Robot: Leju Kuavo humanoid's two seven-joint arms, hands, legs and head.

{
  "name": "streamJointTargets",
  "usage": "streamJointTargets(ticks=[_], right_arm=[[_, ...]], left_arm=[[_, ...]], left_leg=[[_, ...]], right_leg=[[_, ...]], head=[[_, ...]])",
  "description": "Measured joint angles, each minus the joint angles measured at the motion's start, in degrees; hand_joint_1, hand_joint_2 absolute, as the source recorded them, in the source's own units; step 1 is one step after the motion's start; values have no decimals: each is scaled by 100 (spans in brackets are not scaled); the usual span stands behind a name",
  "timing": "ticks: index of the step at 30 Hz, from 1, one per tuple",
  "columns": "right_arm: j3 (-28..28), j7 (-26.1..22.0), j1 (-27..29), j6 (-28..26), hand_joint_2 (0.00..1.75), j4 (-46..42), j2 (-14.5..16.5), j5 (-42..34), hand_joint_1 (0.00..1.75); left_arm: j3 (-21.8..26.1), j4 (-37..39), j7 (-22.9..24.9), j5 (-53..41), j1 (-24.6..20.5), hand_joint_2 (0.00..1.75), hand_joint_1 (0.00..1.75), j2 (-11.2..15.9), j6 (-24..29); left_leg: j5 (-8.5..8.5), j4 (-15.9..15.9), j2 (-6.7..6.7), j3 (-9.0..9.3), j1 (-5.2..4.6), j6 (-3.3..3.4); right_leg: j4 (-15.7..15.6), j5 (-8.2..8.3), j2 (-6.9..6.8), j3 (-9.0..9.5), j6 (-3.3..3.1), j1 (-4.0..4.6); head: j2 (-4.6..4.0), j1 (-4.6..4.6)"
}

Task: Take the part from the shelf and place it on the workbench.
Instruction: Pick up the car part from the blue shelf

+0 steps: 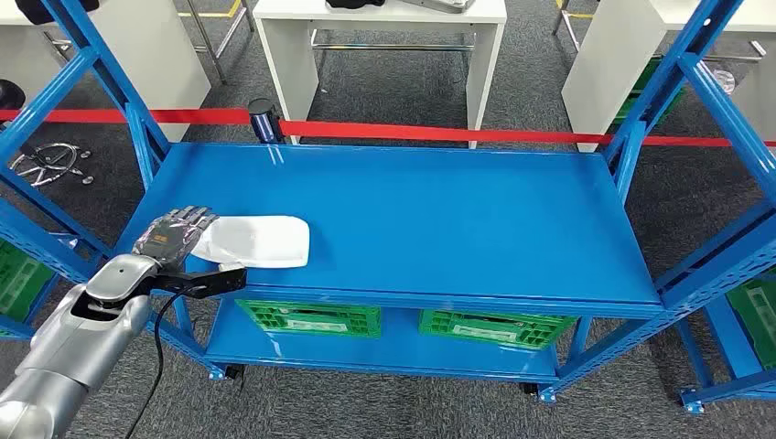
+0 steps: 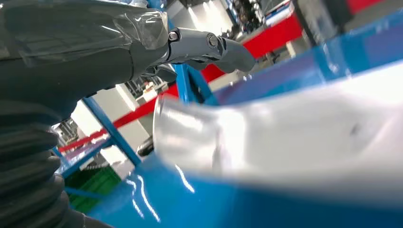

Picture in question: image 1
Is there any grey flat desk item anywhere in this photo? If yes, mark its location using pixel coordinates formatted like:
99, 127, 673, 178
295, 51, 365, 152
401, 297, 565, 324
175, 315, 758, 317
396, 0, 477, 15

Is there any black barrier belt post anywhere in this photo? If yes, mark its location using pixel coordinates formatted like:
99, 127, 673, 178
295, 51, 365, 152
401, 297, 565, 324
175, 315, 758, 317
247, 98, 286, 145

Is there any black camera mounting bracket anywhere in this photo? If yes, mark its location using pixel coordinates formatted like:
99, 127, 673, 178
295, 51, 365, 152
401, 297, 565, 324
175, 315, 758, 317
148, 271, 210, 299

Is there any blue metal shelf rack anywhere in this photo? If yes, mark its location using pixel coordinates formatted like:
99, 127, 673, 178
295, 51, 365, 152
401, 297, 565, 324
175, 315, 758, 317
0, 0, 776, 406
0, 266, 62, 342
661, 266, 776, 416

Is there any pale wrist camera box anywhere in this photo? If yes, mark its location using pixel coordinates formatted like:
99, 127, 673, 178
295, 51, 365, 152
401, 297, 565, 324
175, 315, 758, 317
202, 262, 249, 299

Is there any black stool chrome base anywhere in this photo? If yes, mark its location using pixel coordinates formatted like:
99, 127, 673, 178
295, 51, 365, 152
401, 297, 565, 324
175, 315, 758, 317
0, 79, 95, 187

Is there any white plastic shell part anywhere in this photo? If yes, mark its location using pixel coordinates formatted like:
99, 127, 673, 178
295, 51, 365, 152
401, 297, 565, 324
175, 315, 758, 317
192, 215, 311, 271

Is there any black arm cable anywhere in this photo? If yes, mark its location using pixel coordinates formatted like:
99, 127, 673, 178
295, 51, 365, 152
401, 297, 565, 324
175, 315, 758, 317
124, 284, 201, 439

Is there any red barrier belt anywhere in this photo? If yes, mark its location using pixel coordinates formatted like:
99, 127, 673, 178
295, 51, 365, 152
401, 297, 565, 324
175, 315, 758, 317
0, 109, 252, 126
278, 120, 776, 150

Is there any white desk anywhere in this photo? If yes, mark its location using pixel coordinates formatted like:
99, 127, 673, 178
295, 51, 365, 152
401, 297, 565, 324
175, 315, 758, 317
0, 0, 212, 144
560, 0, 776, 154
253, 0, 508, 150

